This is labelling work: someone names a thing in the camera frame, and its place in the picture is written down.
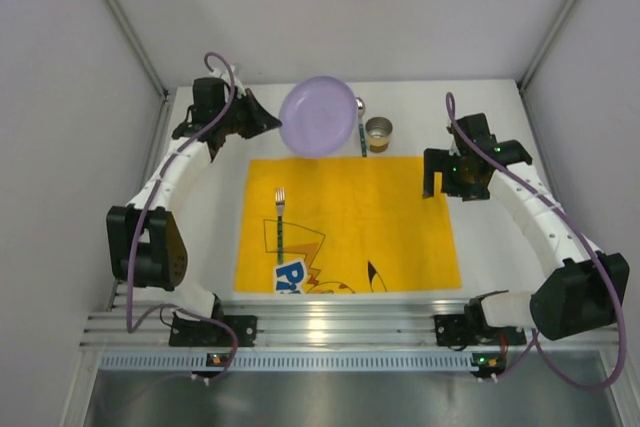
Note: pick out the spoon with green handle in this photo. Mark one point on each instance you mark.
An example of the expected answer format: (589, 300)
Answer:
(361, 109)

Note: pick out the small metal cup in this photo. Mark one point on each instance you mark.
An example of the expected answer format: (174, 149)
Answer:
(378, 132)

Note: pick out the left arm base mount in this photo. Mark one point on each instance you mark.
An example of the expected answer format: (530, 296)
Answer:
(195, 333)

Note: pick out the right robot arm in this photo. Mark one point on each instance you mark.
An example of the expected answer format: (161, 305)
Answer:
(579, 278)

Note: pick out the aluminium front rail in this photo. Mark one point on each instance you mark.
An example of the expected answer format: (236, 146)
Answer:
(325, 323)

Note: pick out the left aluminium frame post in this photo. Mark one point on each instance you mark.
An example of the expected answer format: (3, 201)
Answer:
(127, 30)

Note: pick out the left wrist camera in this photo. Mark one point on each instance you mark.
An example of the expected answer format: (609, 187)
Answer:
(233, 77)

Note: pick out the purple plastic plate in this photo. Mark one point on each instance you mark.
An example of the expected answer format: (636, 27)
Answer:
(318, 116)

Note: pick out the yellow Pikachu cloth placemat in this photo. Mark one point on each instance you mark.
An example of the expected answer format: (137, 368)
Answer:
(351, 226)

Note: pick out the grey slotted cable duct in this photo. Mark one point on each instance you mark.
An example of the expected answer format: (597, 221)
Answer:
(300, 361)

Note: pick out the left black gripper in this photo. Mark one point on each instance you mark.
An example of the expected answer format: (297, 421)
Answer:
(248, 114)

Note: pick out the aluminium frame post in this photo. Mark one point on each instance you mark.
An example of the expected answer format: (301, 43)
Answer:
(552, 34)
(127, 30)

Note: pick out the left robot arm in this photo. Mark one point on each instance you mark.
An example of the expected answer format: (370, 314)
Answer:
(147, 250)

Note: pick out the fork with green handle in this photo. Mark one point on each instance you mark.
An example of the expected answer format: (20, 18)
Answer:
(280, 202)

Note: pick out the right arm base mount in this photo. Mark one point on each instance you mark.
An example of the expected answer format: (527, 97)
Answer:
(468, 329)

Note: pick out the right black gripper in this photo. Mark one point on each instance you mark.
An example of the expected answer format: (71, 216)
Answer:
(435, 167)

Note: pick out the right aluminium frame post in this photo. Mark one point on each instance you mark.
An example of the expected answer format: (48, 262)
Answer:
(552, 34)

